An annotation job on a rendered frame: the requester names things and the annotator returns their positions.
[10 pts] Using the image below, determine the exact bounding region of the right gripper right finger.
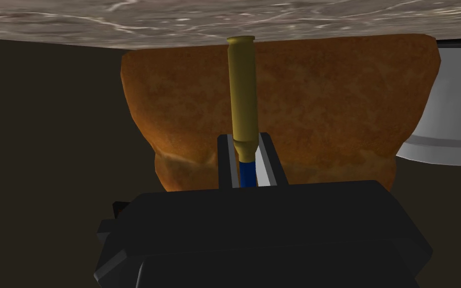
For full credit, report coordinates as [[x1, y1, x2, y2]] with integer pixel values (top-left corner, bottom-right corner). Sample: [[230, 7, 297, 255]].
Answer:
[[255, 132, 290, 188]]

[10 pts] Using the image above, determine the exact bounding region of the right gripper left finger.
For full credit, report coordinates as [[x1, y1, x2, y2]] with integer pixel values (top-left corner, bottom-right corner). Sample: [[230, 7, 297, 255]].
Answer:
[[217, 133, 241, 190]]

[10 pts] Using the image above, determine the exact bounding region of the brown bread slice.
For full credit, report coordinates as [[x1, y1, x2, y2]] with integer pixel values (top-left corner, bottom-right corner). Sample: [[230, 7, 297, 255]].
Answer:
[[120, 33, 442, 193]]

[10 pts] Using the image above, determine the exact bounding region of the white pot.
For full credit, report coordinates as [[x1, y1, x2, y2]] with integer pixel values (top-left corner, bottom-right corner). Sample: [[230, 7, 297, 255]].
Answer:
[[396, 37, 461, 168]]

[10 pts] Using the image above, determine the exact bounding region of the yellow and blue pen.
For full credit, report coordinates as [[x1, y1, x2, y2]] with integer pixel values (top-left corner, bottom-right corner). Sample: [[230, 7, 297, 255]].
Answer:
[[226, 35, 261, 189]]

